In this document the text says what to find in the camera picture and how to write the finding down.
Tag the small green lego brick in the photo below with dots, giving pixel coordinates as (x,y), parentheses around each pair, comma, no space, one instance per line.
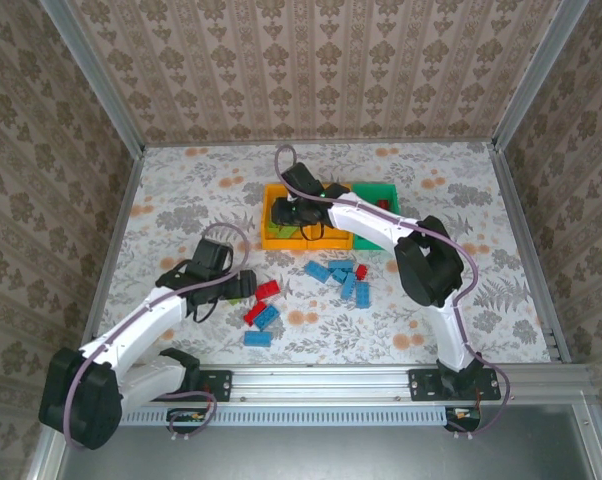
(233,301)

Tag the small blue lego brick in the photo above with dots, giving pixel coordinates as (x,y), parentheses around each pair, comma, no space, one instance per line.
(340,276)

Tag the small red lego brick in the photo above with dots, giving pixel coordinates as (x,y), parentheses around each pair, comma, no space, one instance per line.
(361,271)

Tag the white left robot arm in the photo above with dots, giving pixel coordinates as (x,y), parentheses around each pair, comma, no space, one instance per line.
(141,320)

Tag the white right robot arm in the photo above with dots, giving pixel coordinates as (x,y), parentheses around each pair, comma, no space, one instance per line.
(361,220)

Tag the long red lego brick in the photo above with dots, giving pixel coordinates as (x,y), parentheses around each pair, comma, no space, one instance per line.
(251,315)

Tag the green plastic bin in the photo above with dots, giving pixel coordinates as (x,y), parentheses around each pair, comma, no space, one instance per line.
(366,197)

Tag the black connector box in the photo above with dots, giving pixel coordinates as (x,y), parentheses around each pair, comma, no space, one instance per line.
(186,416)
(463,415)

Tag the grey metal panel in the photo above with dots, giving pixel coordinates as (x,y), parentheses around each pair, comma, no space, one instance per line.
(331,455)

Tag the aluminium back rail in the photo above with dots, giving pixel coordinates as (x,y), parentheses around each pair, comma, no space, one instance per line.
(321,143)

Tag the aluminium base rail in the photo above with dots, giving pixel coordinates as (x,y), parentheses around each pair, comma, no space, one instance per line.
(321,382)

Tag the aluminium side rail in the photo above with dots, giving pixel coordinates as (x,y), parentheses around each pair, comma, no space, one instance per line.
(529,250)
(123,210)

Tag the aluminium frame post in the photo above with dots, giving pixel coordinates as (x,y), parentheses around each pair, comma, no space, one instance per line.
(537,75)
(97,80)

